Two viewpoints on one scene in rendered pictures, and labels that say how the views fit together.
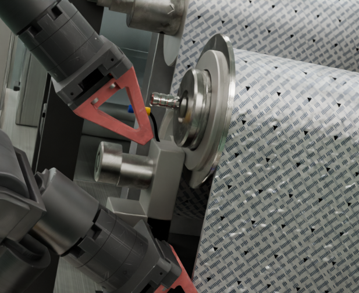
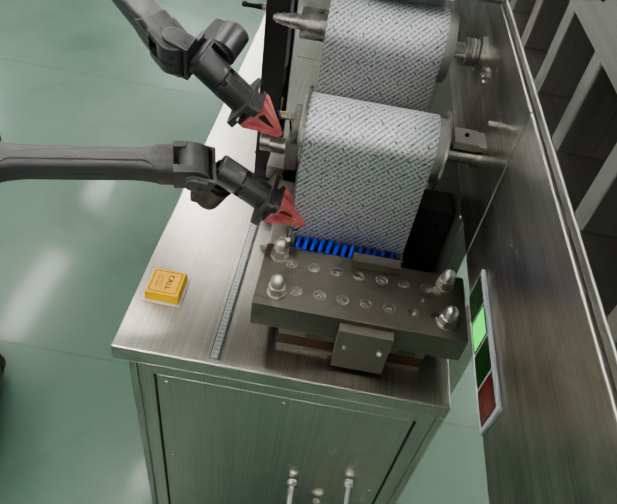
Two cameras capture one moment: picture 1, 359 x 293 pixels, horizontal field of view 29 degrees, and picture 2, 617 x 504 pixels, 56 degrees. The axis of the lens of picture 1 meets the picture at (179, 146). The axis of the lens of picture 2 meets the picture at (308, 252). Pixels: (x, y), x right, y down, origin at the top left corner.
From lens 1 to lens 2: 62 cm
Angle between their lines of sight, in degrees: 36
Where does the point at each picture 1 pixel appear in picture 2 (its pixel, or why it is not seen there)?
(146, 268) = (264, 205)
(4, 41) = not seen: outside the picture
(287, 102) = (334, 134)
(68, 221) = (230, 183)
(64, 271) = not seen: hidden behind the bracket
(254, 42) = (366, 58)
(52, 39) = (223, 95)
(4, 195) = (196, 179)
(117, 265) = (254, 201)
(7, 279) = (211, 200)
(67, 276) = not seen: hidden behind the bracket
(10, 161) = (200, 163)
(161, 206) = (289, 164)
